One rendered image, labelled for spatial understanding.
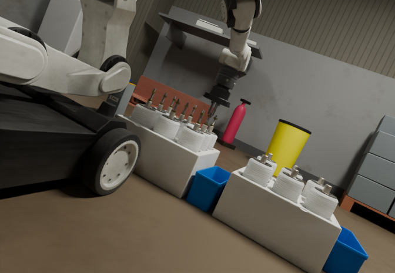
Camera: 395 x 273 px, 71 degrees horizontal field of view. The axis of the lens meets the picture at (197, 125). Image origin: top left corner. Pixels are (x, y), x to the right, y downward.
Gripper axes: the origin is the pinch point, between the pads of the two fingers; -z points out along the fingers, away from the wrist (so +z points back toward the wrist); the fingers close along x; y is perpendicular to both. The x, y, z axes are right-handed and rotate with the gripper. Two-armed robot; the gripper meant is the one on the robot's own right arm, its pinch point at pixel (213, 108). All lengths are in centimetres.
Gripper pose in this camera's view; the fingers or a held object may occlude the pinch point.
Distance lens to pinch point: 122.1
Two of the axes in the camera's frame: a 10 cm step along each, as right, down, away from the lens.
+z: 4.1, -9.1, -0.7
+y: 0.7, 1.1, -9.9
